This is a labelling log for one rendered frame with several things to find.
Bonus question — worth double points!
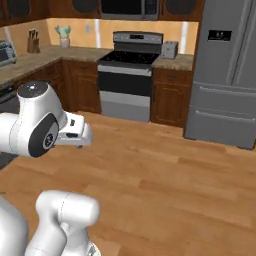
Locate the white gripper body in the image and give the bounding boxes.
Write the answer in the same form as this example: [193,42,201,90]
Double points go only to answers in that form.
[54,122,95,150]

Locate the deep grey fridge drawer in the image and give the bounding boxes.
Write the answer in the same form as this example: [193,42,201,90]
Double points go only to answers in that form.
[184,107,256,150]

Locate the grey steel fridge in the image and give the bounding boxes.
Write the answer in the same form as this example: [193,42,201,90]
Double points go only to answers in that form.
[183,0,256,151]

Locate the shallow grey fridge drawer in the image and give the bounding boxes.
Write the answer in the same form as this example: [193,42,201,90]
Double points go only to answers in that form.
[189,80,256,118]

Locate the fridge door with black panel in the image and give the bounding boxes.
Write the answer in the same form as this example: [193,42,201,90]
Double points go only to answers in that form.
[192,0,253,85]

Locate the plain grey fridge door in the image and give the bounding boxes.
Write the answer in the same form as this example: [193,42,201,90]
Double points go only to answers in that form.
[232,0,256,90]

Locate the dark wood base cupboards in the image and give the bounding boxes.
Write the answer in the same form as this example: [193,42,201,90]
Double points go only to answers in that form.
[13,58,102,115]

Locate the steel oven with black hob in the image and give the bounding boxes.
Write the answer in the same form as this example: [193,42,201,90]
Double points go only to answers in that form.
[96,30,165,124]

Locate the dark wood base cupboard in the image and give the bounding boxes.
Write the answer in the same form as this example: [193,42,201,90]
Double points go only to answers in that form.
[149,67,194,129]

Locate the green plant in white pot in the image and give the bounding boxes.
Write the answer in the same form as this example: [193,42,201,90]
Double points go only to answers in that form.
[54,24,72,49]

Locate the wooden knife block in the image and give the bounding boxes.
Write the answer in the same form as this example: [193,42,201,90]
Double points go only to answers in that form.
[26,28,42,55]

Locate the silver toaster oven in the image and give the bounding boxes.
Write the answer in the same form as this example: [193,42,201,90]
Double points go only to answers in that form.
[0,39,18,68]

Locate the silver toaster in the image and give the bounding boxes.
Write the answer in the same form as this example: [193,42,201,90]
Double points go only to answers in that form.
[161,40,180,60]

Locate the black microwave oven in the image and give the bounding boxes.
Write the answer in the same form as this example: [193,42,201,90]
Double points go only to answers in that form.
[99,0,161,21]

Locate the dark wood wall cupboards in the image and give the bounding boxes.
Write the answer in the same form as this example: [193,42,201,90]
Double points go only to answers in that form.
[0,0,102,28]

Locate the dark wood wall cupboard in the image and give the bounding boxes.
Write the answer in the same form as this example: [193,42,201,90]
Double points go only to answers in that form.
[158,0,205,23]

